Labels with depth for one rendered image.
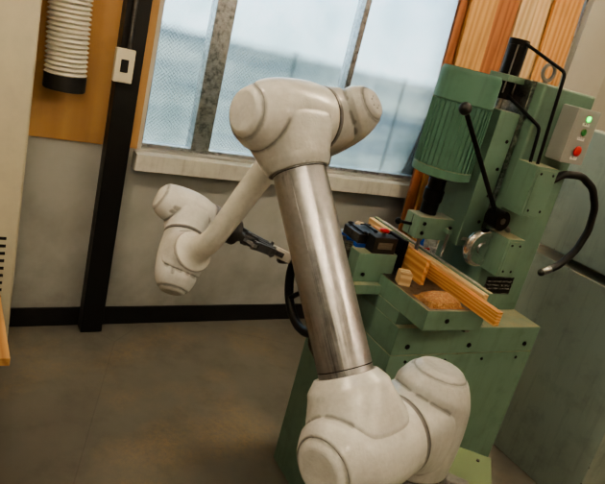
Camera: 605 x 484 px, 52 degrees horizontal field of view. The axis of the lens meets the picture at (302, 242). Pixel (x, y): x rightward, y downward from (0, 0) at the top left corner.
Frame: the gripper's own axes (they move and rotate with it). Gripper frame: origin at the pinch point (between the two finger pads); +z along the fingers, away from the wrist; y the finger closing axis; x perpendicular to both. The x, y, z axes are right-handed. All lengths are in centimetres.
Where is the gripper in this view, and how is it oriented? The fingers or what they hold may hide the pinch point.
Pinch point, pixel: (280, 254)
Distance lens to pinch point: 183.0
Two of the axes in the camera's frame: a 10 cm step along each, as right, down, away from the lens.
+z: 7.5, 3.7, 5.5
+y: -4.2, -3.7, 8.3
